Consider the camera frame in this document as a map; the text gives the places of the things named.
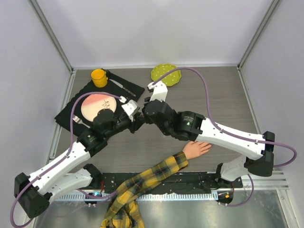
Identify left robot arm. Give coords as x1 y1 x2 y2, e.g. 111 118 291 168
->
14 109 145 219

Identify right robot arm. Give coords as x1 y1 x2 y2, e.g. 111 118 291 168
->
142 100 275 188

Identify mannequin hand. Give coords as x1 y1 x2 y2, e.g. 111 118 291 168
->
182 141 212 160

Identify black cloth placemat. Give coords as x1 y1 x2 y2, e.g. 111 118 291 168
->
54 69 145 151

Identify pink and cream plate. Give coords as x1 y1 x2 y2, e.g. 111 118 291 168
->
81 94 117 122

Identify green polka dot dish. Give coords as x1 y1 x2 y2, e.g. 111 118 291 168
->
150 63 182 87

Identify yellow ceramic mug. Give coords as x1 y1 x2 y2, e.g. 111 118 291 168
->
91 69 108 88

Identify silver fork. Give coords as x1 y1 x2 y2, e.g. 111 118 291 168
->
72 115 90 128

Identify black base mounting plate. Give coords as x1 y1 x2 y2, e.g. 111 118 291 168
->
88 172 243 195

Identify yellow plaid shirt sleeve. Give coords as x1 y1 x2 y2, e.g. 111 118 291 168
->
101 152 188 228

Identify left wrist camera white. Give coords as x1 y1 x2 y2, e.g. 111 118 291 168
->
122 100 140 122

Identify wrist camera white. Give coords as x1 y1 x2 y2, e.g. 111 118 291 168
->
147 81 168 102
122 100 140 122

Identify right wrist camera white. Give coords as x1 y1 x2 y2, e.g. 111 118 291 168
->
147 81 168 102

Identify table knife with dark handle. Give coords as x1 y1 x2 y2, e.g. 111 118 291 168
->
110 79 136 97

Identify aluminium frame rail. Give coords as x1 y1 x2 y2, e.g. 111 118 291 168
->
46 68 76 164

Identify slotted cable duct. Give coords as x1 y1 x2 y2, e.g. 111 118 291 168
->
57 192 218 202

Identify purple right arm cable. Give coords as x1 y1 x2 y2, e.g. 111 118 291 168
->
152 67 297 207

